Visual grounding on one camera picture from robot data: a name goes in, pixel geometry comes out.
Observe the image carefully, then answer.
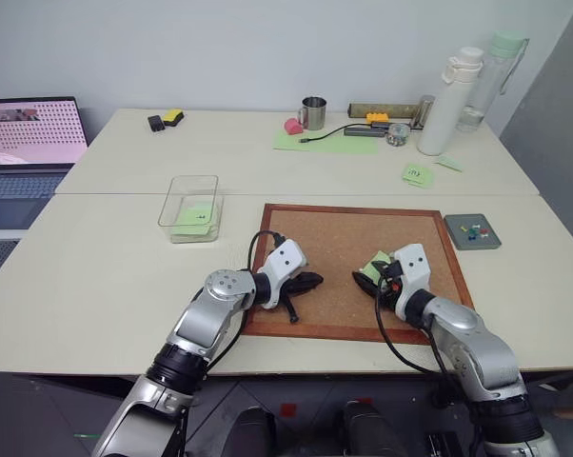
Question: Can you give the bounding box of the wood framed cork board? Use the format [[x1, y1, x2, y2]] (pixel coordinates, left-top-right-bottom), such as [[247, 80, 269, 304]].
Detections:
[[240, 203, 476, 346]]

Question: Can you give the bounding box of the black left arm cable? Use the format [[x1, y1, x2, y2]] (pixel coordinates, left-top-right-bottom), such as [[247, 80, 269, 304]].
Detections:
[[247, 229, 287, 273]]

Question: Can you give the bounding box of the blank green paper note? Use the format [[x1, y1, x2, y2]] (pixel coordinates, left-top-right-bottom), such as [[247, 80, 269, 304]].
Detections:
[[433, 153, 464, 173]]

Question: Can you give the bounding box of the brown rolled cork sheet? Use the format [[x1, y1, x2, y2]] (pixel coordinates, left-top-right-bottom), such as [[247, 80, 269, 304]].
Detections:
[[347, 100, 424, 121]]

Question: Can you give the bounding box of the grey usb hub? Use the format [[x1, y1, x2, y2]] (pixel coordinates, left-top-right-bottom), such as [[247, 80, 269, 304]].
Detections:
[[344, 121, 389, 139]]

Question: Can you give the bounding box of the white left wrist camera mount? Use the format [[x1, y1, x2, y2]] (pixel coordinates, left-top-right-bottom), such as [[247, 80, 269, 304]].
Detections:
[[257, 239, 309, 310]]

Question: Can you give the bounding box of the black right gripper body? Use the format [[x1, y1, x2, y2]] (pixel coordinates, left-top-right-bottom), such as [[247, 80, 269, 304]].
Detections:
[[376, 260, 405, 309]]

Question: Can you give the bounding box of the clear bottle green lid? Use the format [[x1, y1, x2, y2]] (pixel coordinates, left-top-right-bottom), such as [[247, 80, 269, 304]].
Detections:
[[455, 30, 531, 134]]

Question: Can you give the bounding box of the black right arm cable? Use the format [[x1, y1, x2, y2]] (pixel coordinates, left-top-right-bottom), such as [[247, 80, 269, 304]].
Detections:
[[373, 284, 461, 383]]

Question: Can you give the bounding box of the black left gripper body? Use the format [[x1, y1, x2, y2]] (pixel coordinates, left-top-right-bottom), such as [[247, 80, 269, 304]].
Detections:
[[277, 273, 304, 300]]

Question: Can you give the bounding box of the clear plastic box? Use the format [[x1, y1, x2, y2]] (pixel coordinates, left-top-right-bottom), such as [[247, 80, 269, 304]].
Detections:
[[157, 174, 226, 246]]

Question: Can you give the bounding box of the open grey laptop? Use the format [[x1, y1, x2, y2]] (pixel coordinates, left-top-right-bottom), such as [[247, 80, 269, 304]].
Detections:
[[0, 95, 91, 230]]

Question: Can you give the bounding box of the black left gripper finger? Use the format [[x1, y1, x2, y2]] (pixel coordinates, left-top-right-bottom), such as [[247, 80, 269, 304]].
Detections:
[[293, 271, 326, 293], [281, 292, 302, 327]]

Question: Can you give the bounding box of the green note with writing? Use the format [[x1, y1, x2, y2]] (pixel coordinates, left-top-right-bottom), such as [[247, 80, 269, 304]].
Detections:
[[401, 162, 437, 189]]

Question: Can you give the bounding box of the dark rounded shape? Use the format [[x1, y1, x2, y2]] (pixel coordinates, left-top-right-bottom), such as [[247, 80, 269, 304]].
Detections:
[[340, 399, 396, 457], [235, 406, 279, 457]]

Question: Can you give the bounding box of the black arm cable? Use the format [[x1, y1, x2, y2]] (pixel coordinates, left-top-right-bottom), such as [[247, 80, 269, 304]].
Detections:
[[373, 284, 461, 383], [247, 229, 287, 273]]

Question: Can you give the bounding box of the steel mug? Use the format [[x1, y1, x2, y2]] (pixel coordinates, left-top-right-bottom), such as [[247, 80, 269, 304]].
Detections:
[[295, 95, 328, 131]]

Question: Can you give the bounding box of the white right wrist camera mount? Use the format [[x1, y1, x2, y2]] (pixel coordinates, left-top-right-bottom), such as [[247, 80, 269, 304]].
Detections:
[[392, 243, 433, 321]]

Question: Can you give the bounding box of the white water bottle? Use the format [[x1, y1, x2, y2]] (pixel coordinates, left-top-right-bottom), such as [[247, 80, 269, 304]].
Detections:
[[416, 46, 485, 157]]

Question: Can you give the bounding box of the silver metal clip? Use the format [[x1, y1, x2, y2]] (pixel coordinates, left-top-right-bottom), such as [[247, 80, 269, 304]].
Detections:
[[409, 94, 437, 131]]

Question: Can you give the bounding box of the green sticky note stack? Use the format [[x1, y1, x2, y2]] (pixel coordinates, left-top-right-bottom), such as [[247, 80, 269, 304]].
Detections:
[[170, 200, 218, 238]]

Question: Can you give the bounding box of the grey square tray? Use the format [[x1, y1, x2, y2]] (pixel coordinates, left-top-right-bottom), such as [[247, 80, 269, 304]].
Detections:
[[444, 212, 504, 252]]

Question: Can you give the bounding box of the large green paper sheet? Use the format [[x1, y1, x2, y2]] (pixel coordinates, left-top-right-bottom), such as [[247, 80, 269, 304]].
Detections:
[[272, 126, 379, 156]]

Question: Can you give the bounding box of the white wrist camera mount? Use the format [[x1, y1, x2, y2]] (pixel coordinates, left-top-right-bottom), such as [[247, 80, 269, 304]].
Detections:
[[257, 239, 309, 310], [392, 243, 433, 321]]

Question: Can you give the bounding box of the black usb cable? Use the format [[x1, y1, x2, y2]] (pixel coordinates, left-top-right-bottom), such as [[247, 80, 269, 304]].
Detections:
[[299, 125, 350, 146]]

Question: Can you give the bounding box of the clear jar of pushpins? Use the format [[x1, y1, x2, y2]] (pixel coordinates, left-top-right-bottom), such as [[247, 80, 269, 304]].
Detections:
[[385, 123, 411, 148]]

